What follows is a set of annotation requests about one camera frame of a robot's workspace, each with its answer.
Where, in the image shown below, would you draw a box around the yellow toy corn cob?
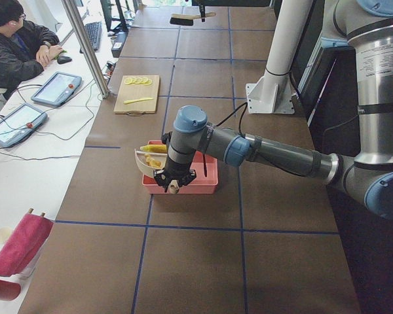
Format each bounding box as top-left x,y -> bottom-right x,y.
140,144 -> 168,154

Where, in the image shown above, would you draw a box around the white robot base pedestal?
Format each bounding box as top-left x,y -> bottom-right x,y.
246,0 -> 313,114

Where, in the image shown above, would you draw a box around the near teach pendant tablet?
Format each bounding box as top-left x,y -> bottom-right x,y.
0,103 -> 48,148

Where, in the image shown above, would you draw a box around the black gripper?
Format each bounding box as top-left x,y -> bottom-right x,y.
153,168 -> 197,192
196,0 -> 206,22

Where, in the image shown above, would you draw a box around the beige plastic dustpan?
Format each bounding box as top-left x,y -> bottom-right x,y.
134,149 -> 167,179

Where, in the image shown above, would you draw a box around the beige hand brush black bristles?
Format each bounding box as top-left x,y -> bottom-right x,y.
170,12 -> 216,26

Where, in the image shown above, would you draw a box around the black keyboard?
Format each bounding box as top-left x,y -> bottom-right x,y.
84,22 -> 102,51

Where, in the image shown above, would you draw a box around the black power strip box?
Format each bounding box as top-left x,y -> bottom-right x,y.
111,31 -> 128,58

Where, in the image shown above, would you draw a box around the yellow plastic knife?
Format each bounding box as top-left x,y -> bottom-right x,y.
123,97 -> 153,105

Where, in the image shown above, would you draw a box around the pink towel on rack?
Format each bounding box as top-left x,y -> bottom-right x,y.
0,212 -> 54,277

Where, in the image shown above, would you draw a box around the black computer mouse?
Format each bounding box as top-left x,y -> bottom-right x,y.
56,56 -> 72,65

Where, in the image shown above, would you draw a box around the pink plastic bin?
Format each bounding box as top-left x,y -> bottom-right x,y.
142,151 -> 219,194

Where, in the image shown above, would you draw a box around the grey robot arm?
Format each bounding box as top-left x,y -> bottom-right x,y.
153,1 -> 393,219

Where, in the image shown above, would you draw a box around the red cylinder object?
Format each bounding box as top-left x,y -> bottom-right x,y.
0,280 -> 21,301

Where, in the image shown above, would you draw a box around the brown toy ginger root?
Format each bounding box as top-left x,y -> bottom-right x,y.
144,154 -> 162,169

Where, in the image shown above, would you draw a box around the wooden cutting board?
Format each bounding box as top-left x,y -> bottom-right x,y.
113,75 -> 160,115

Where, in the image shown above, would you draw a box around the far teach pendant tablet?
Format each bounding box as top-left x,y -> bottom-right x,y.
31,71 -> 82,107

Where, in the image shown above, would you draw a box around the teach pendant tablet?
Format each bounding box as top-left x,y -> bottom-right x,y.
31,71 -> 82,107
0,103 -> 48,148

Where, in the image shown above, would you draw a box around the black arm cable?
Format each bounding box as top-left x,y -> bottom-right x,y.
201,101 -> 250,177

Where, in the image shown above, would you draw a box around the seated person black jacket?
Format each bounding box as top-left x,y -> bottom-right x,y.
0,0 -> 63,99

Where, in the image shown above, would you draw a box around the aluminium frame post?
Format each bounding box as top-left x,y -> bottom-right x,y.
62,0 -> 110,99

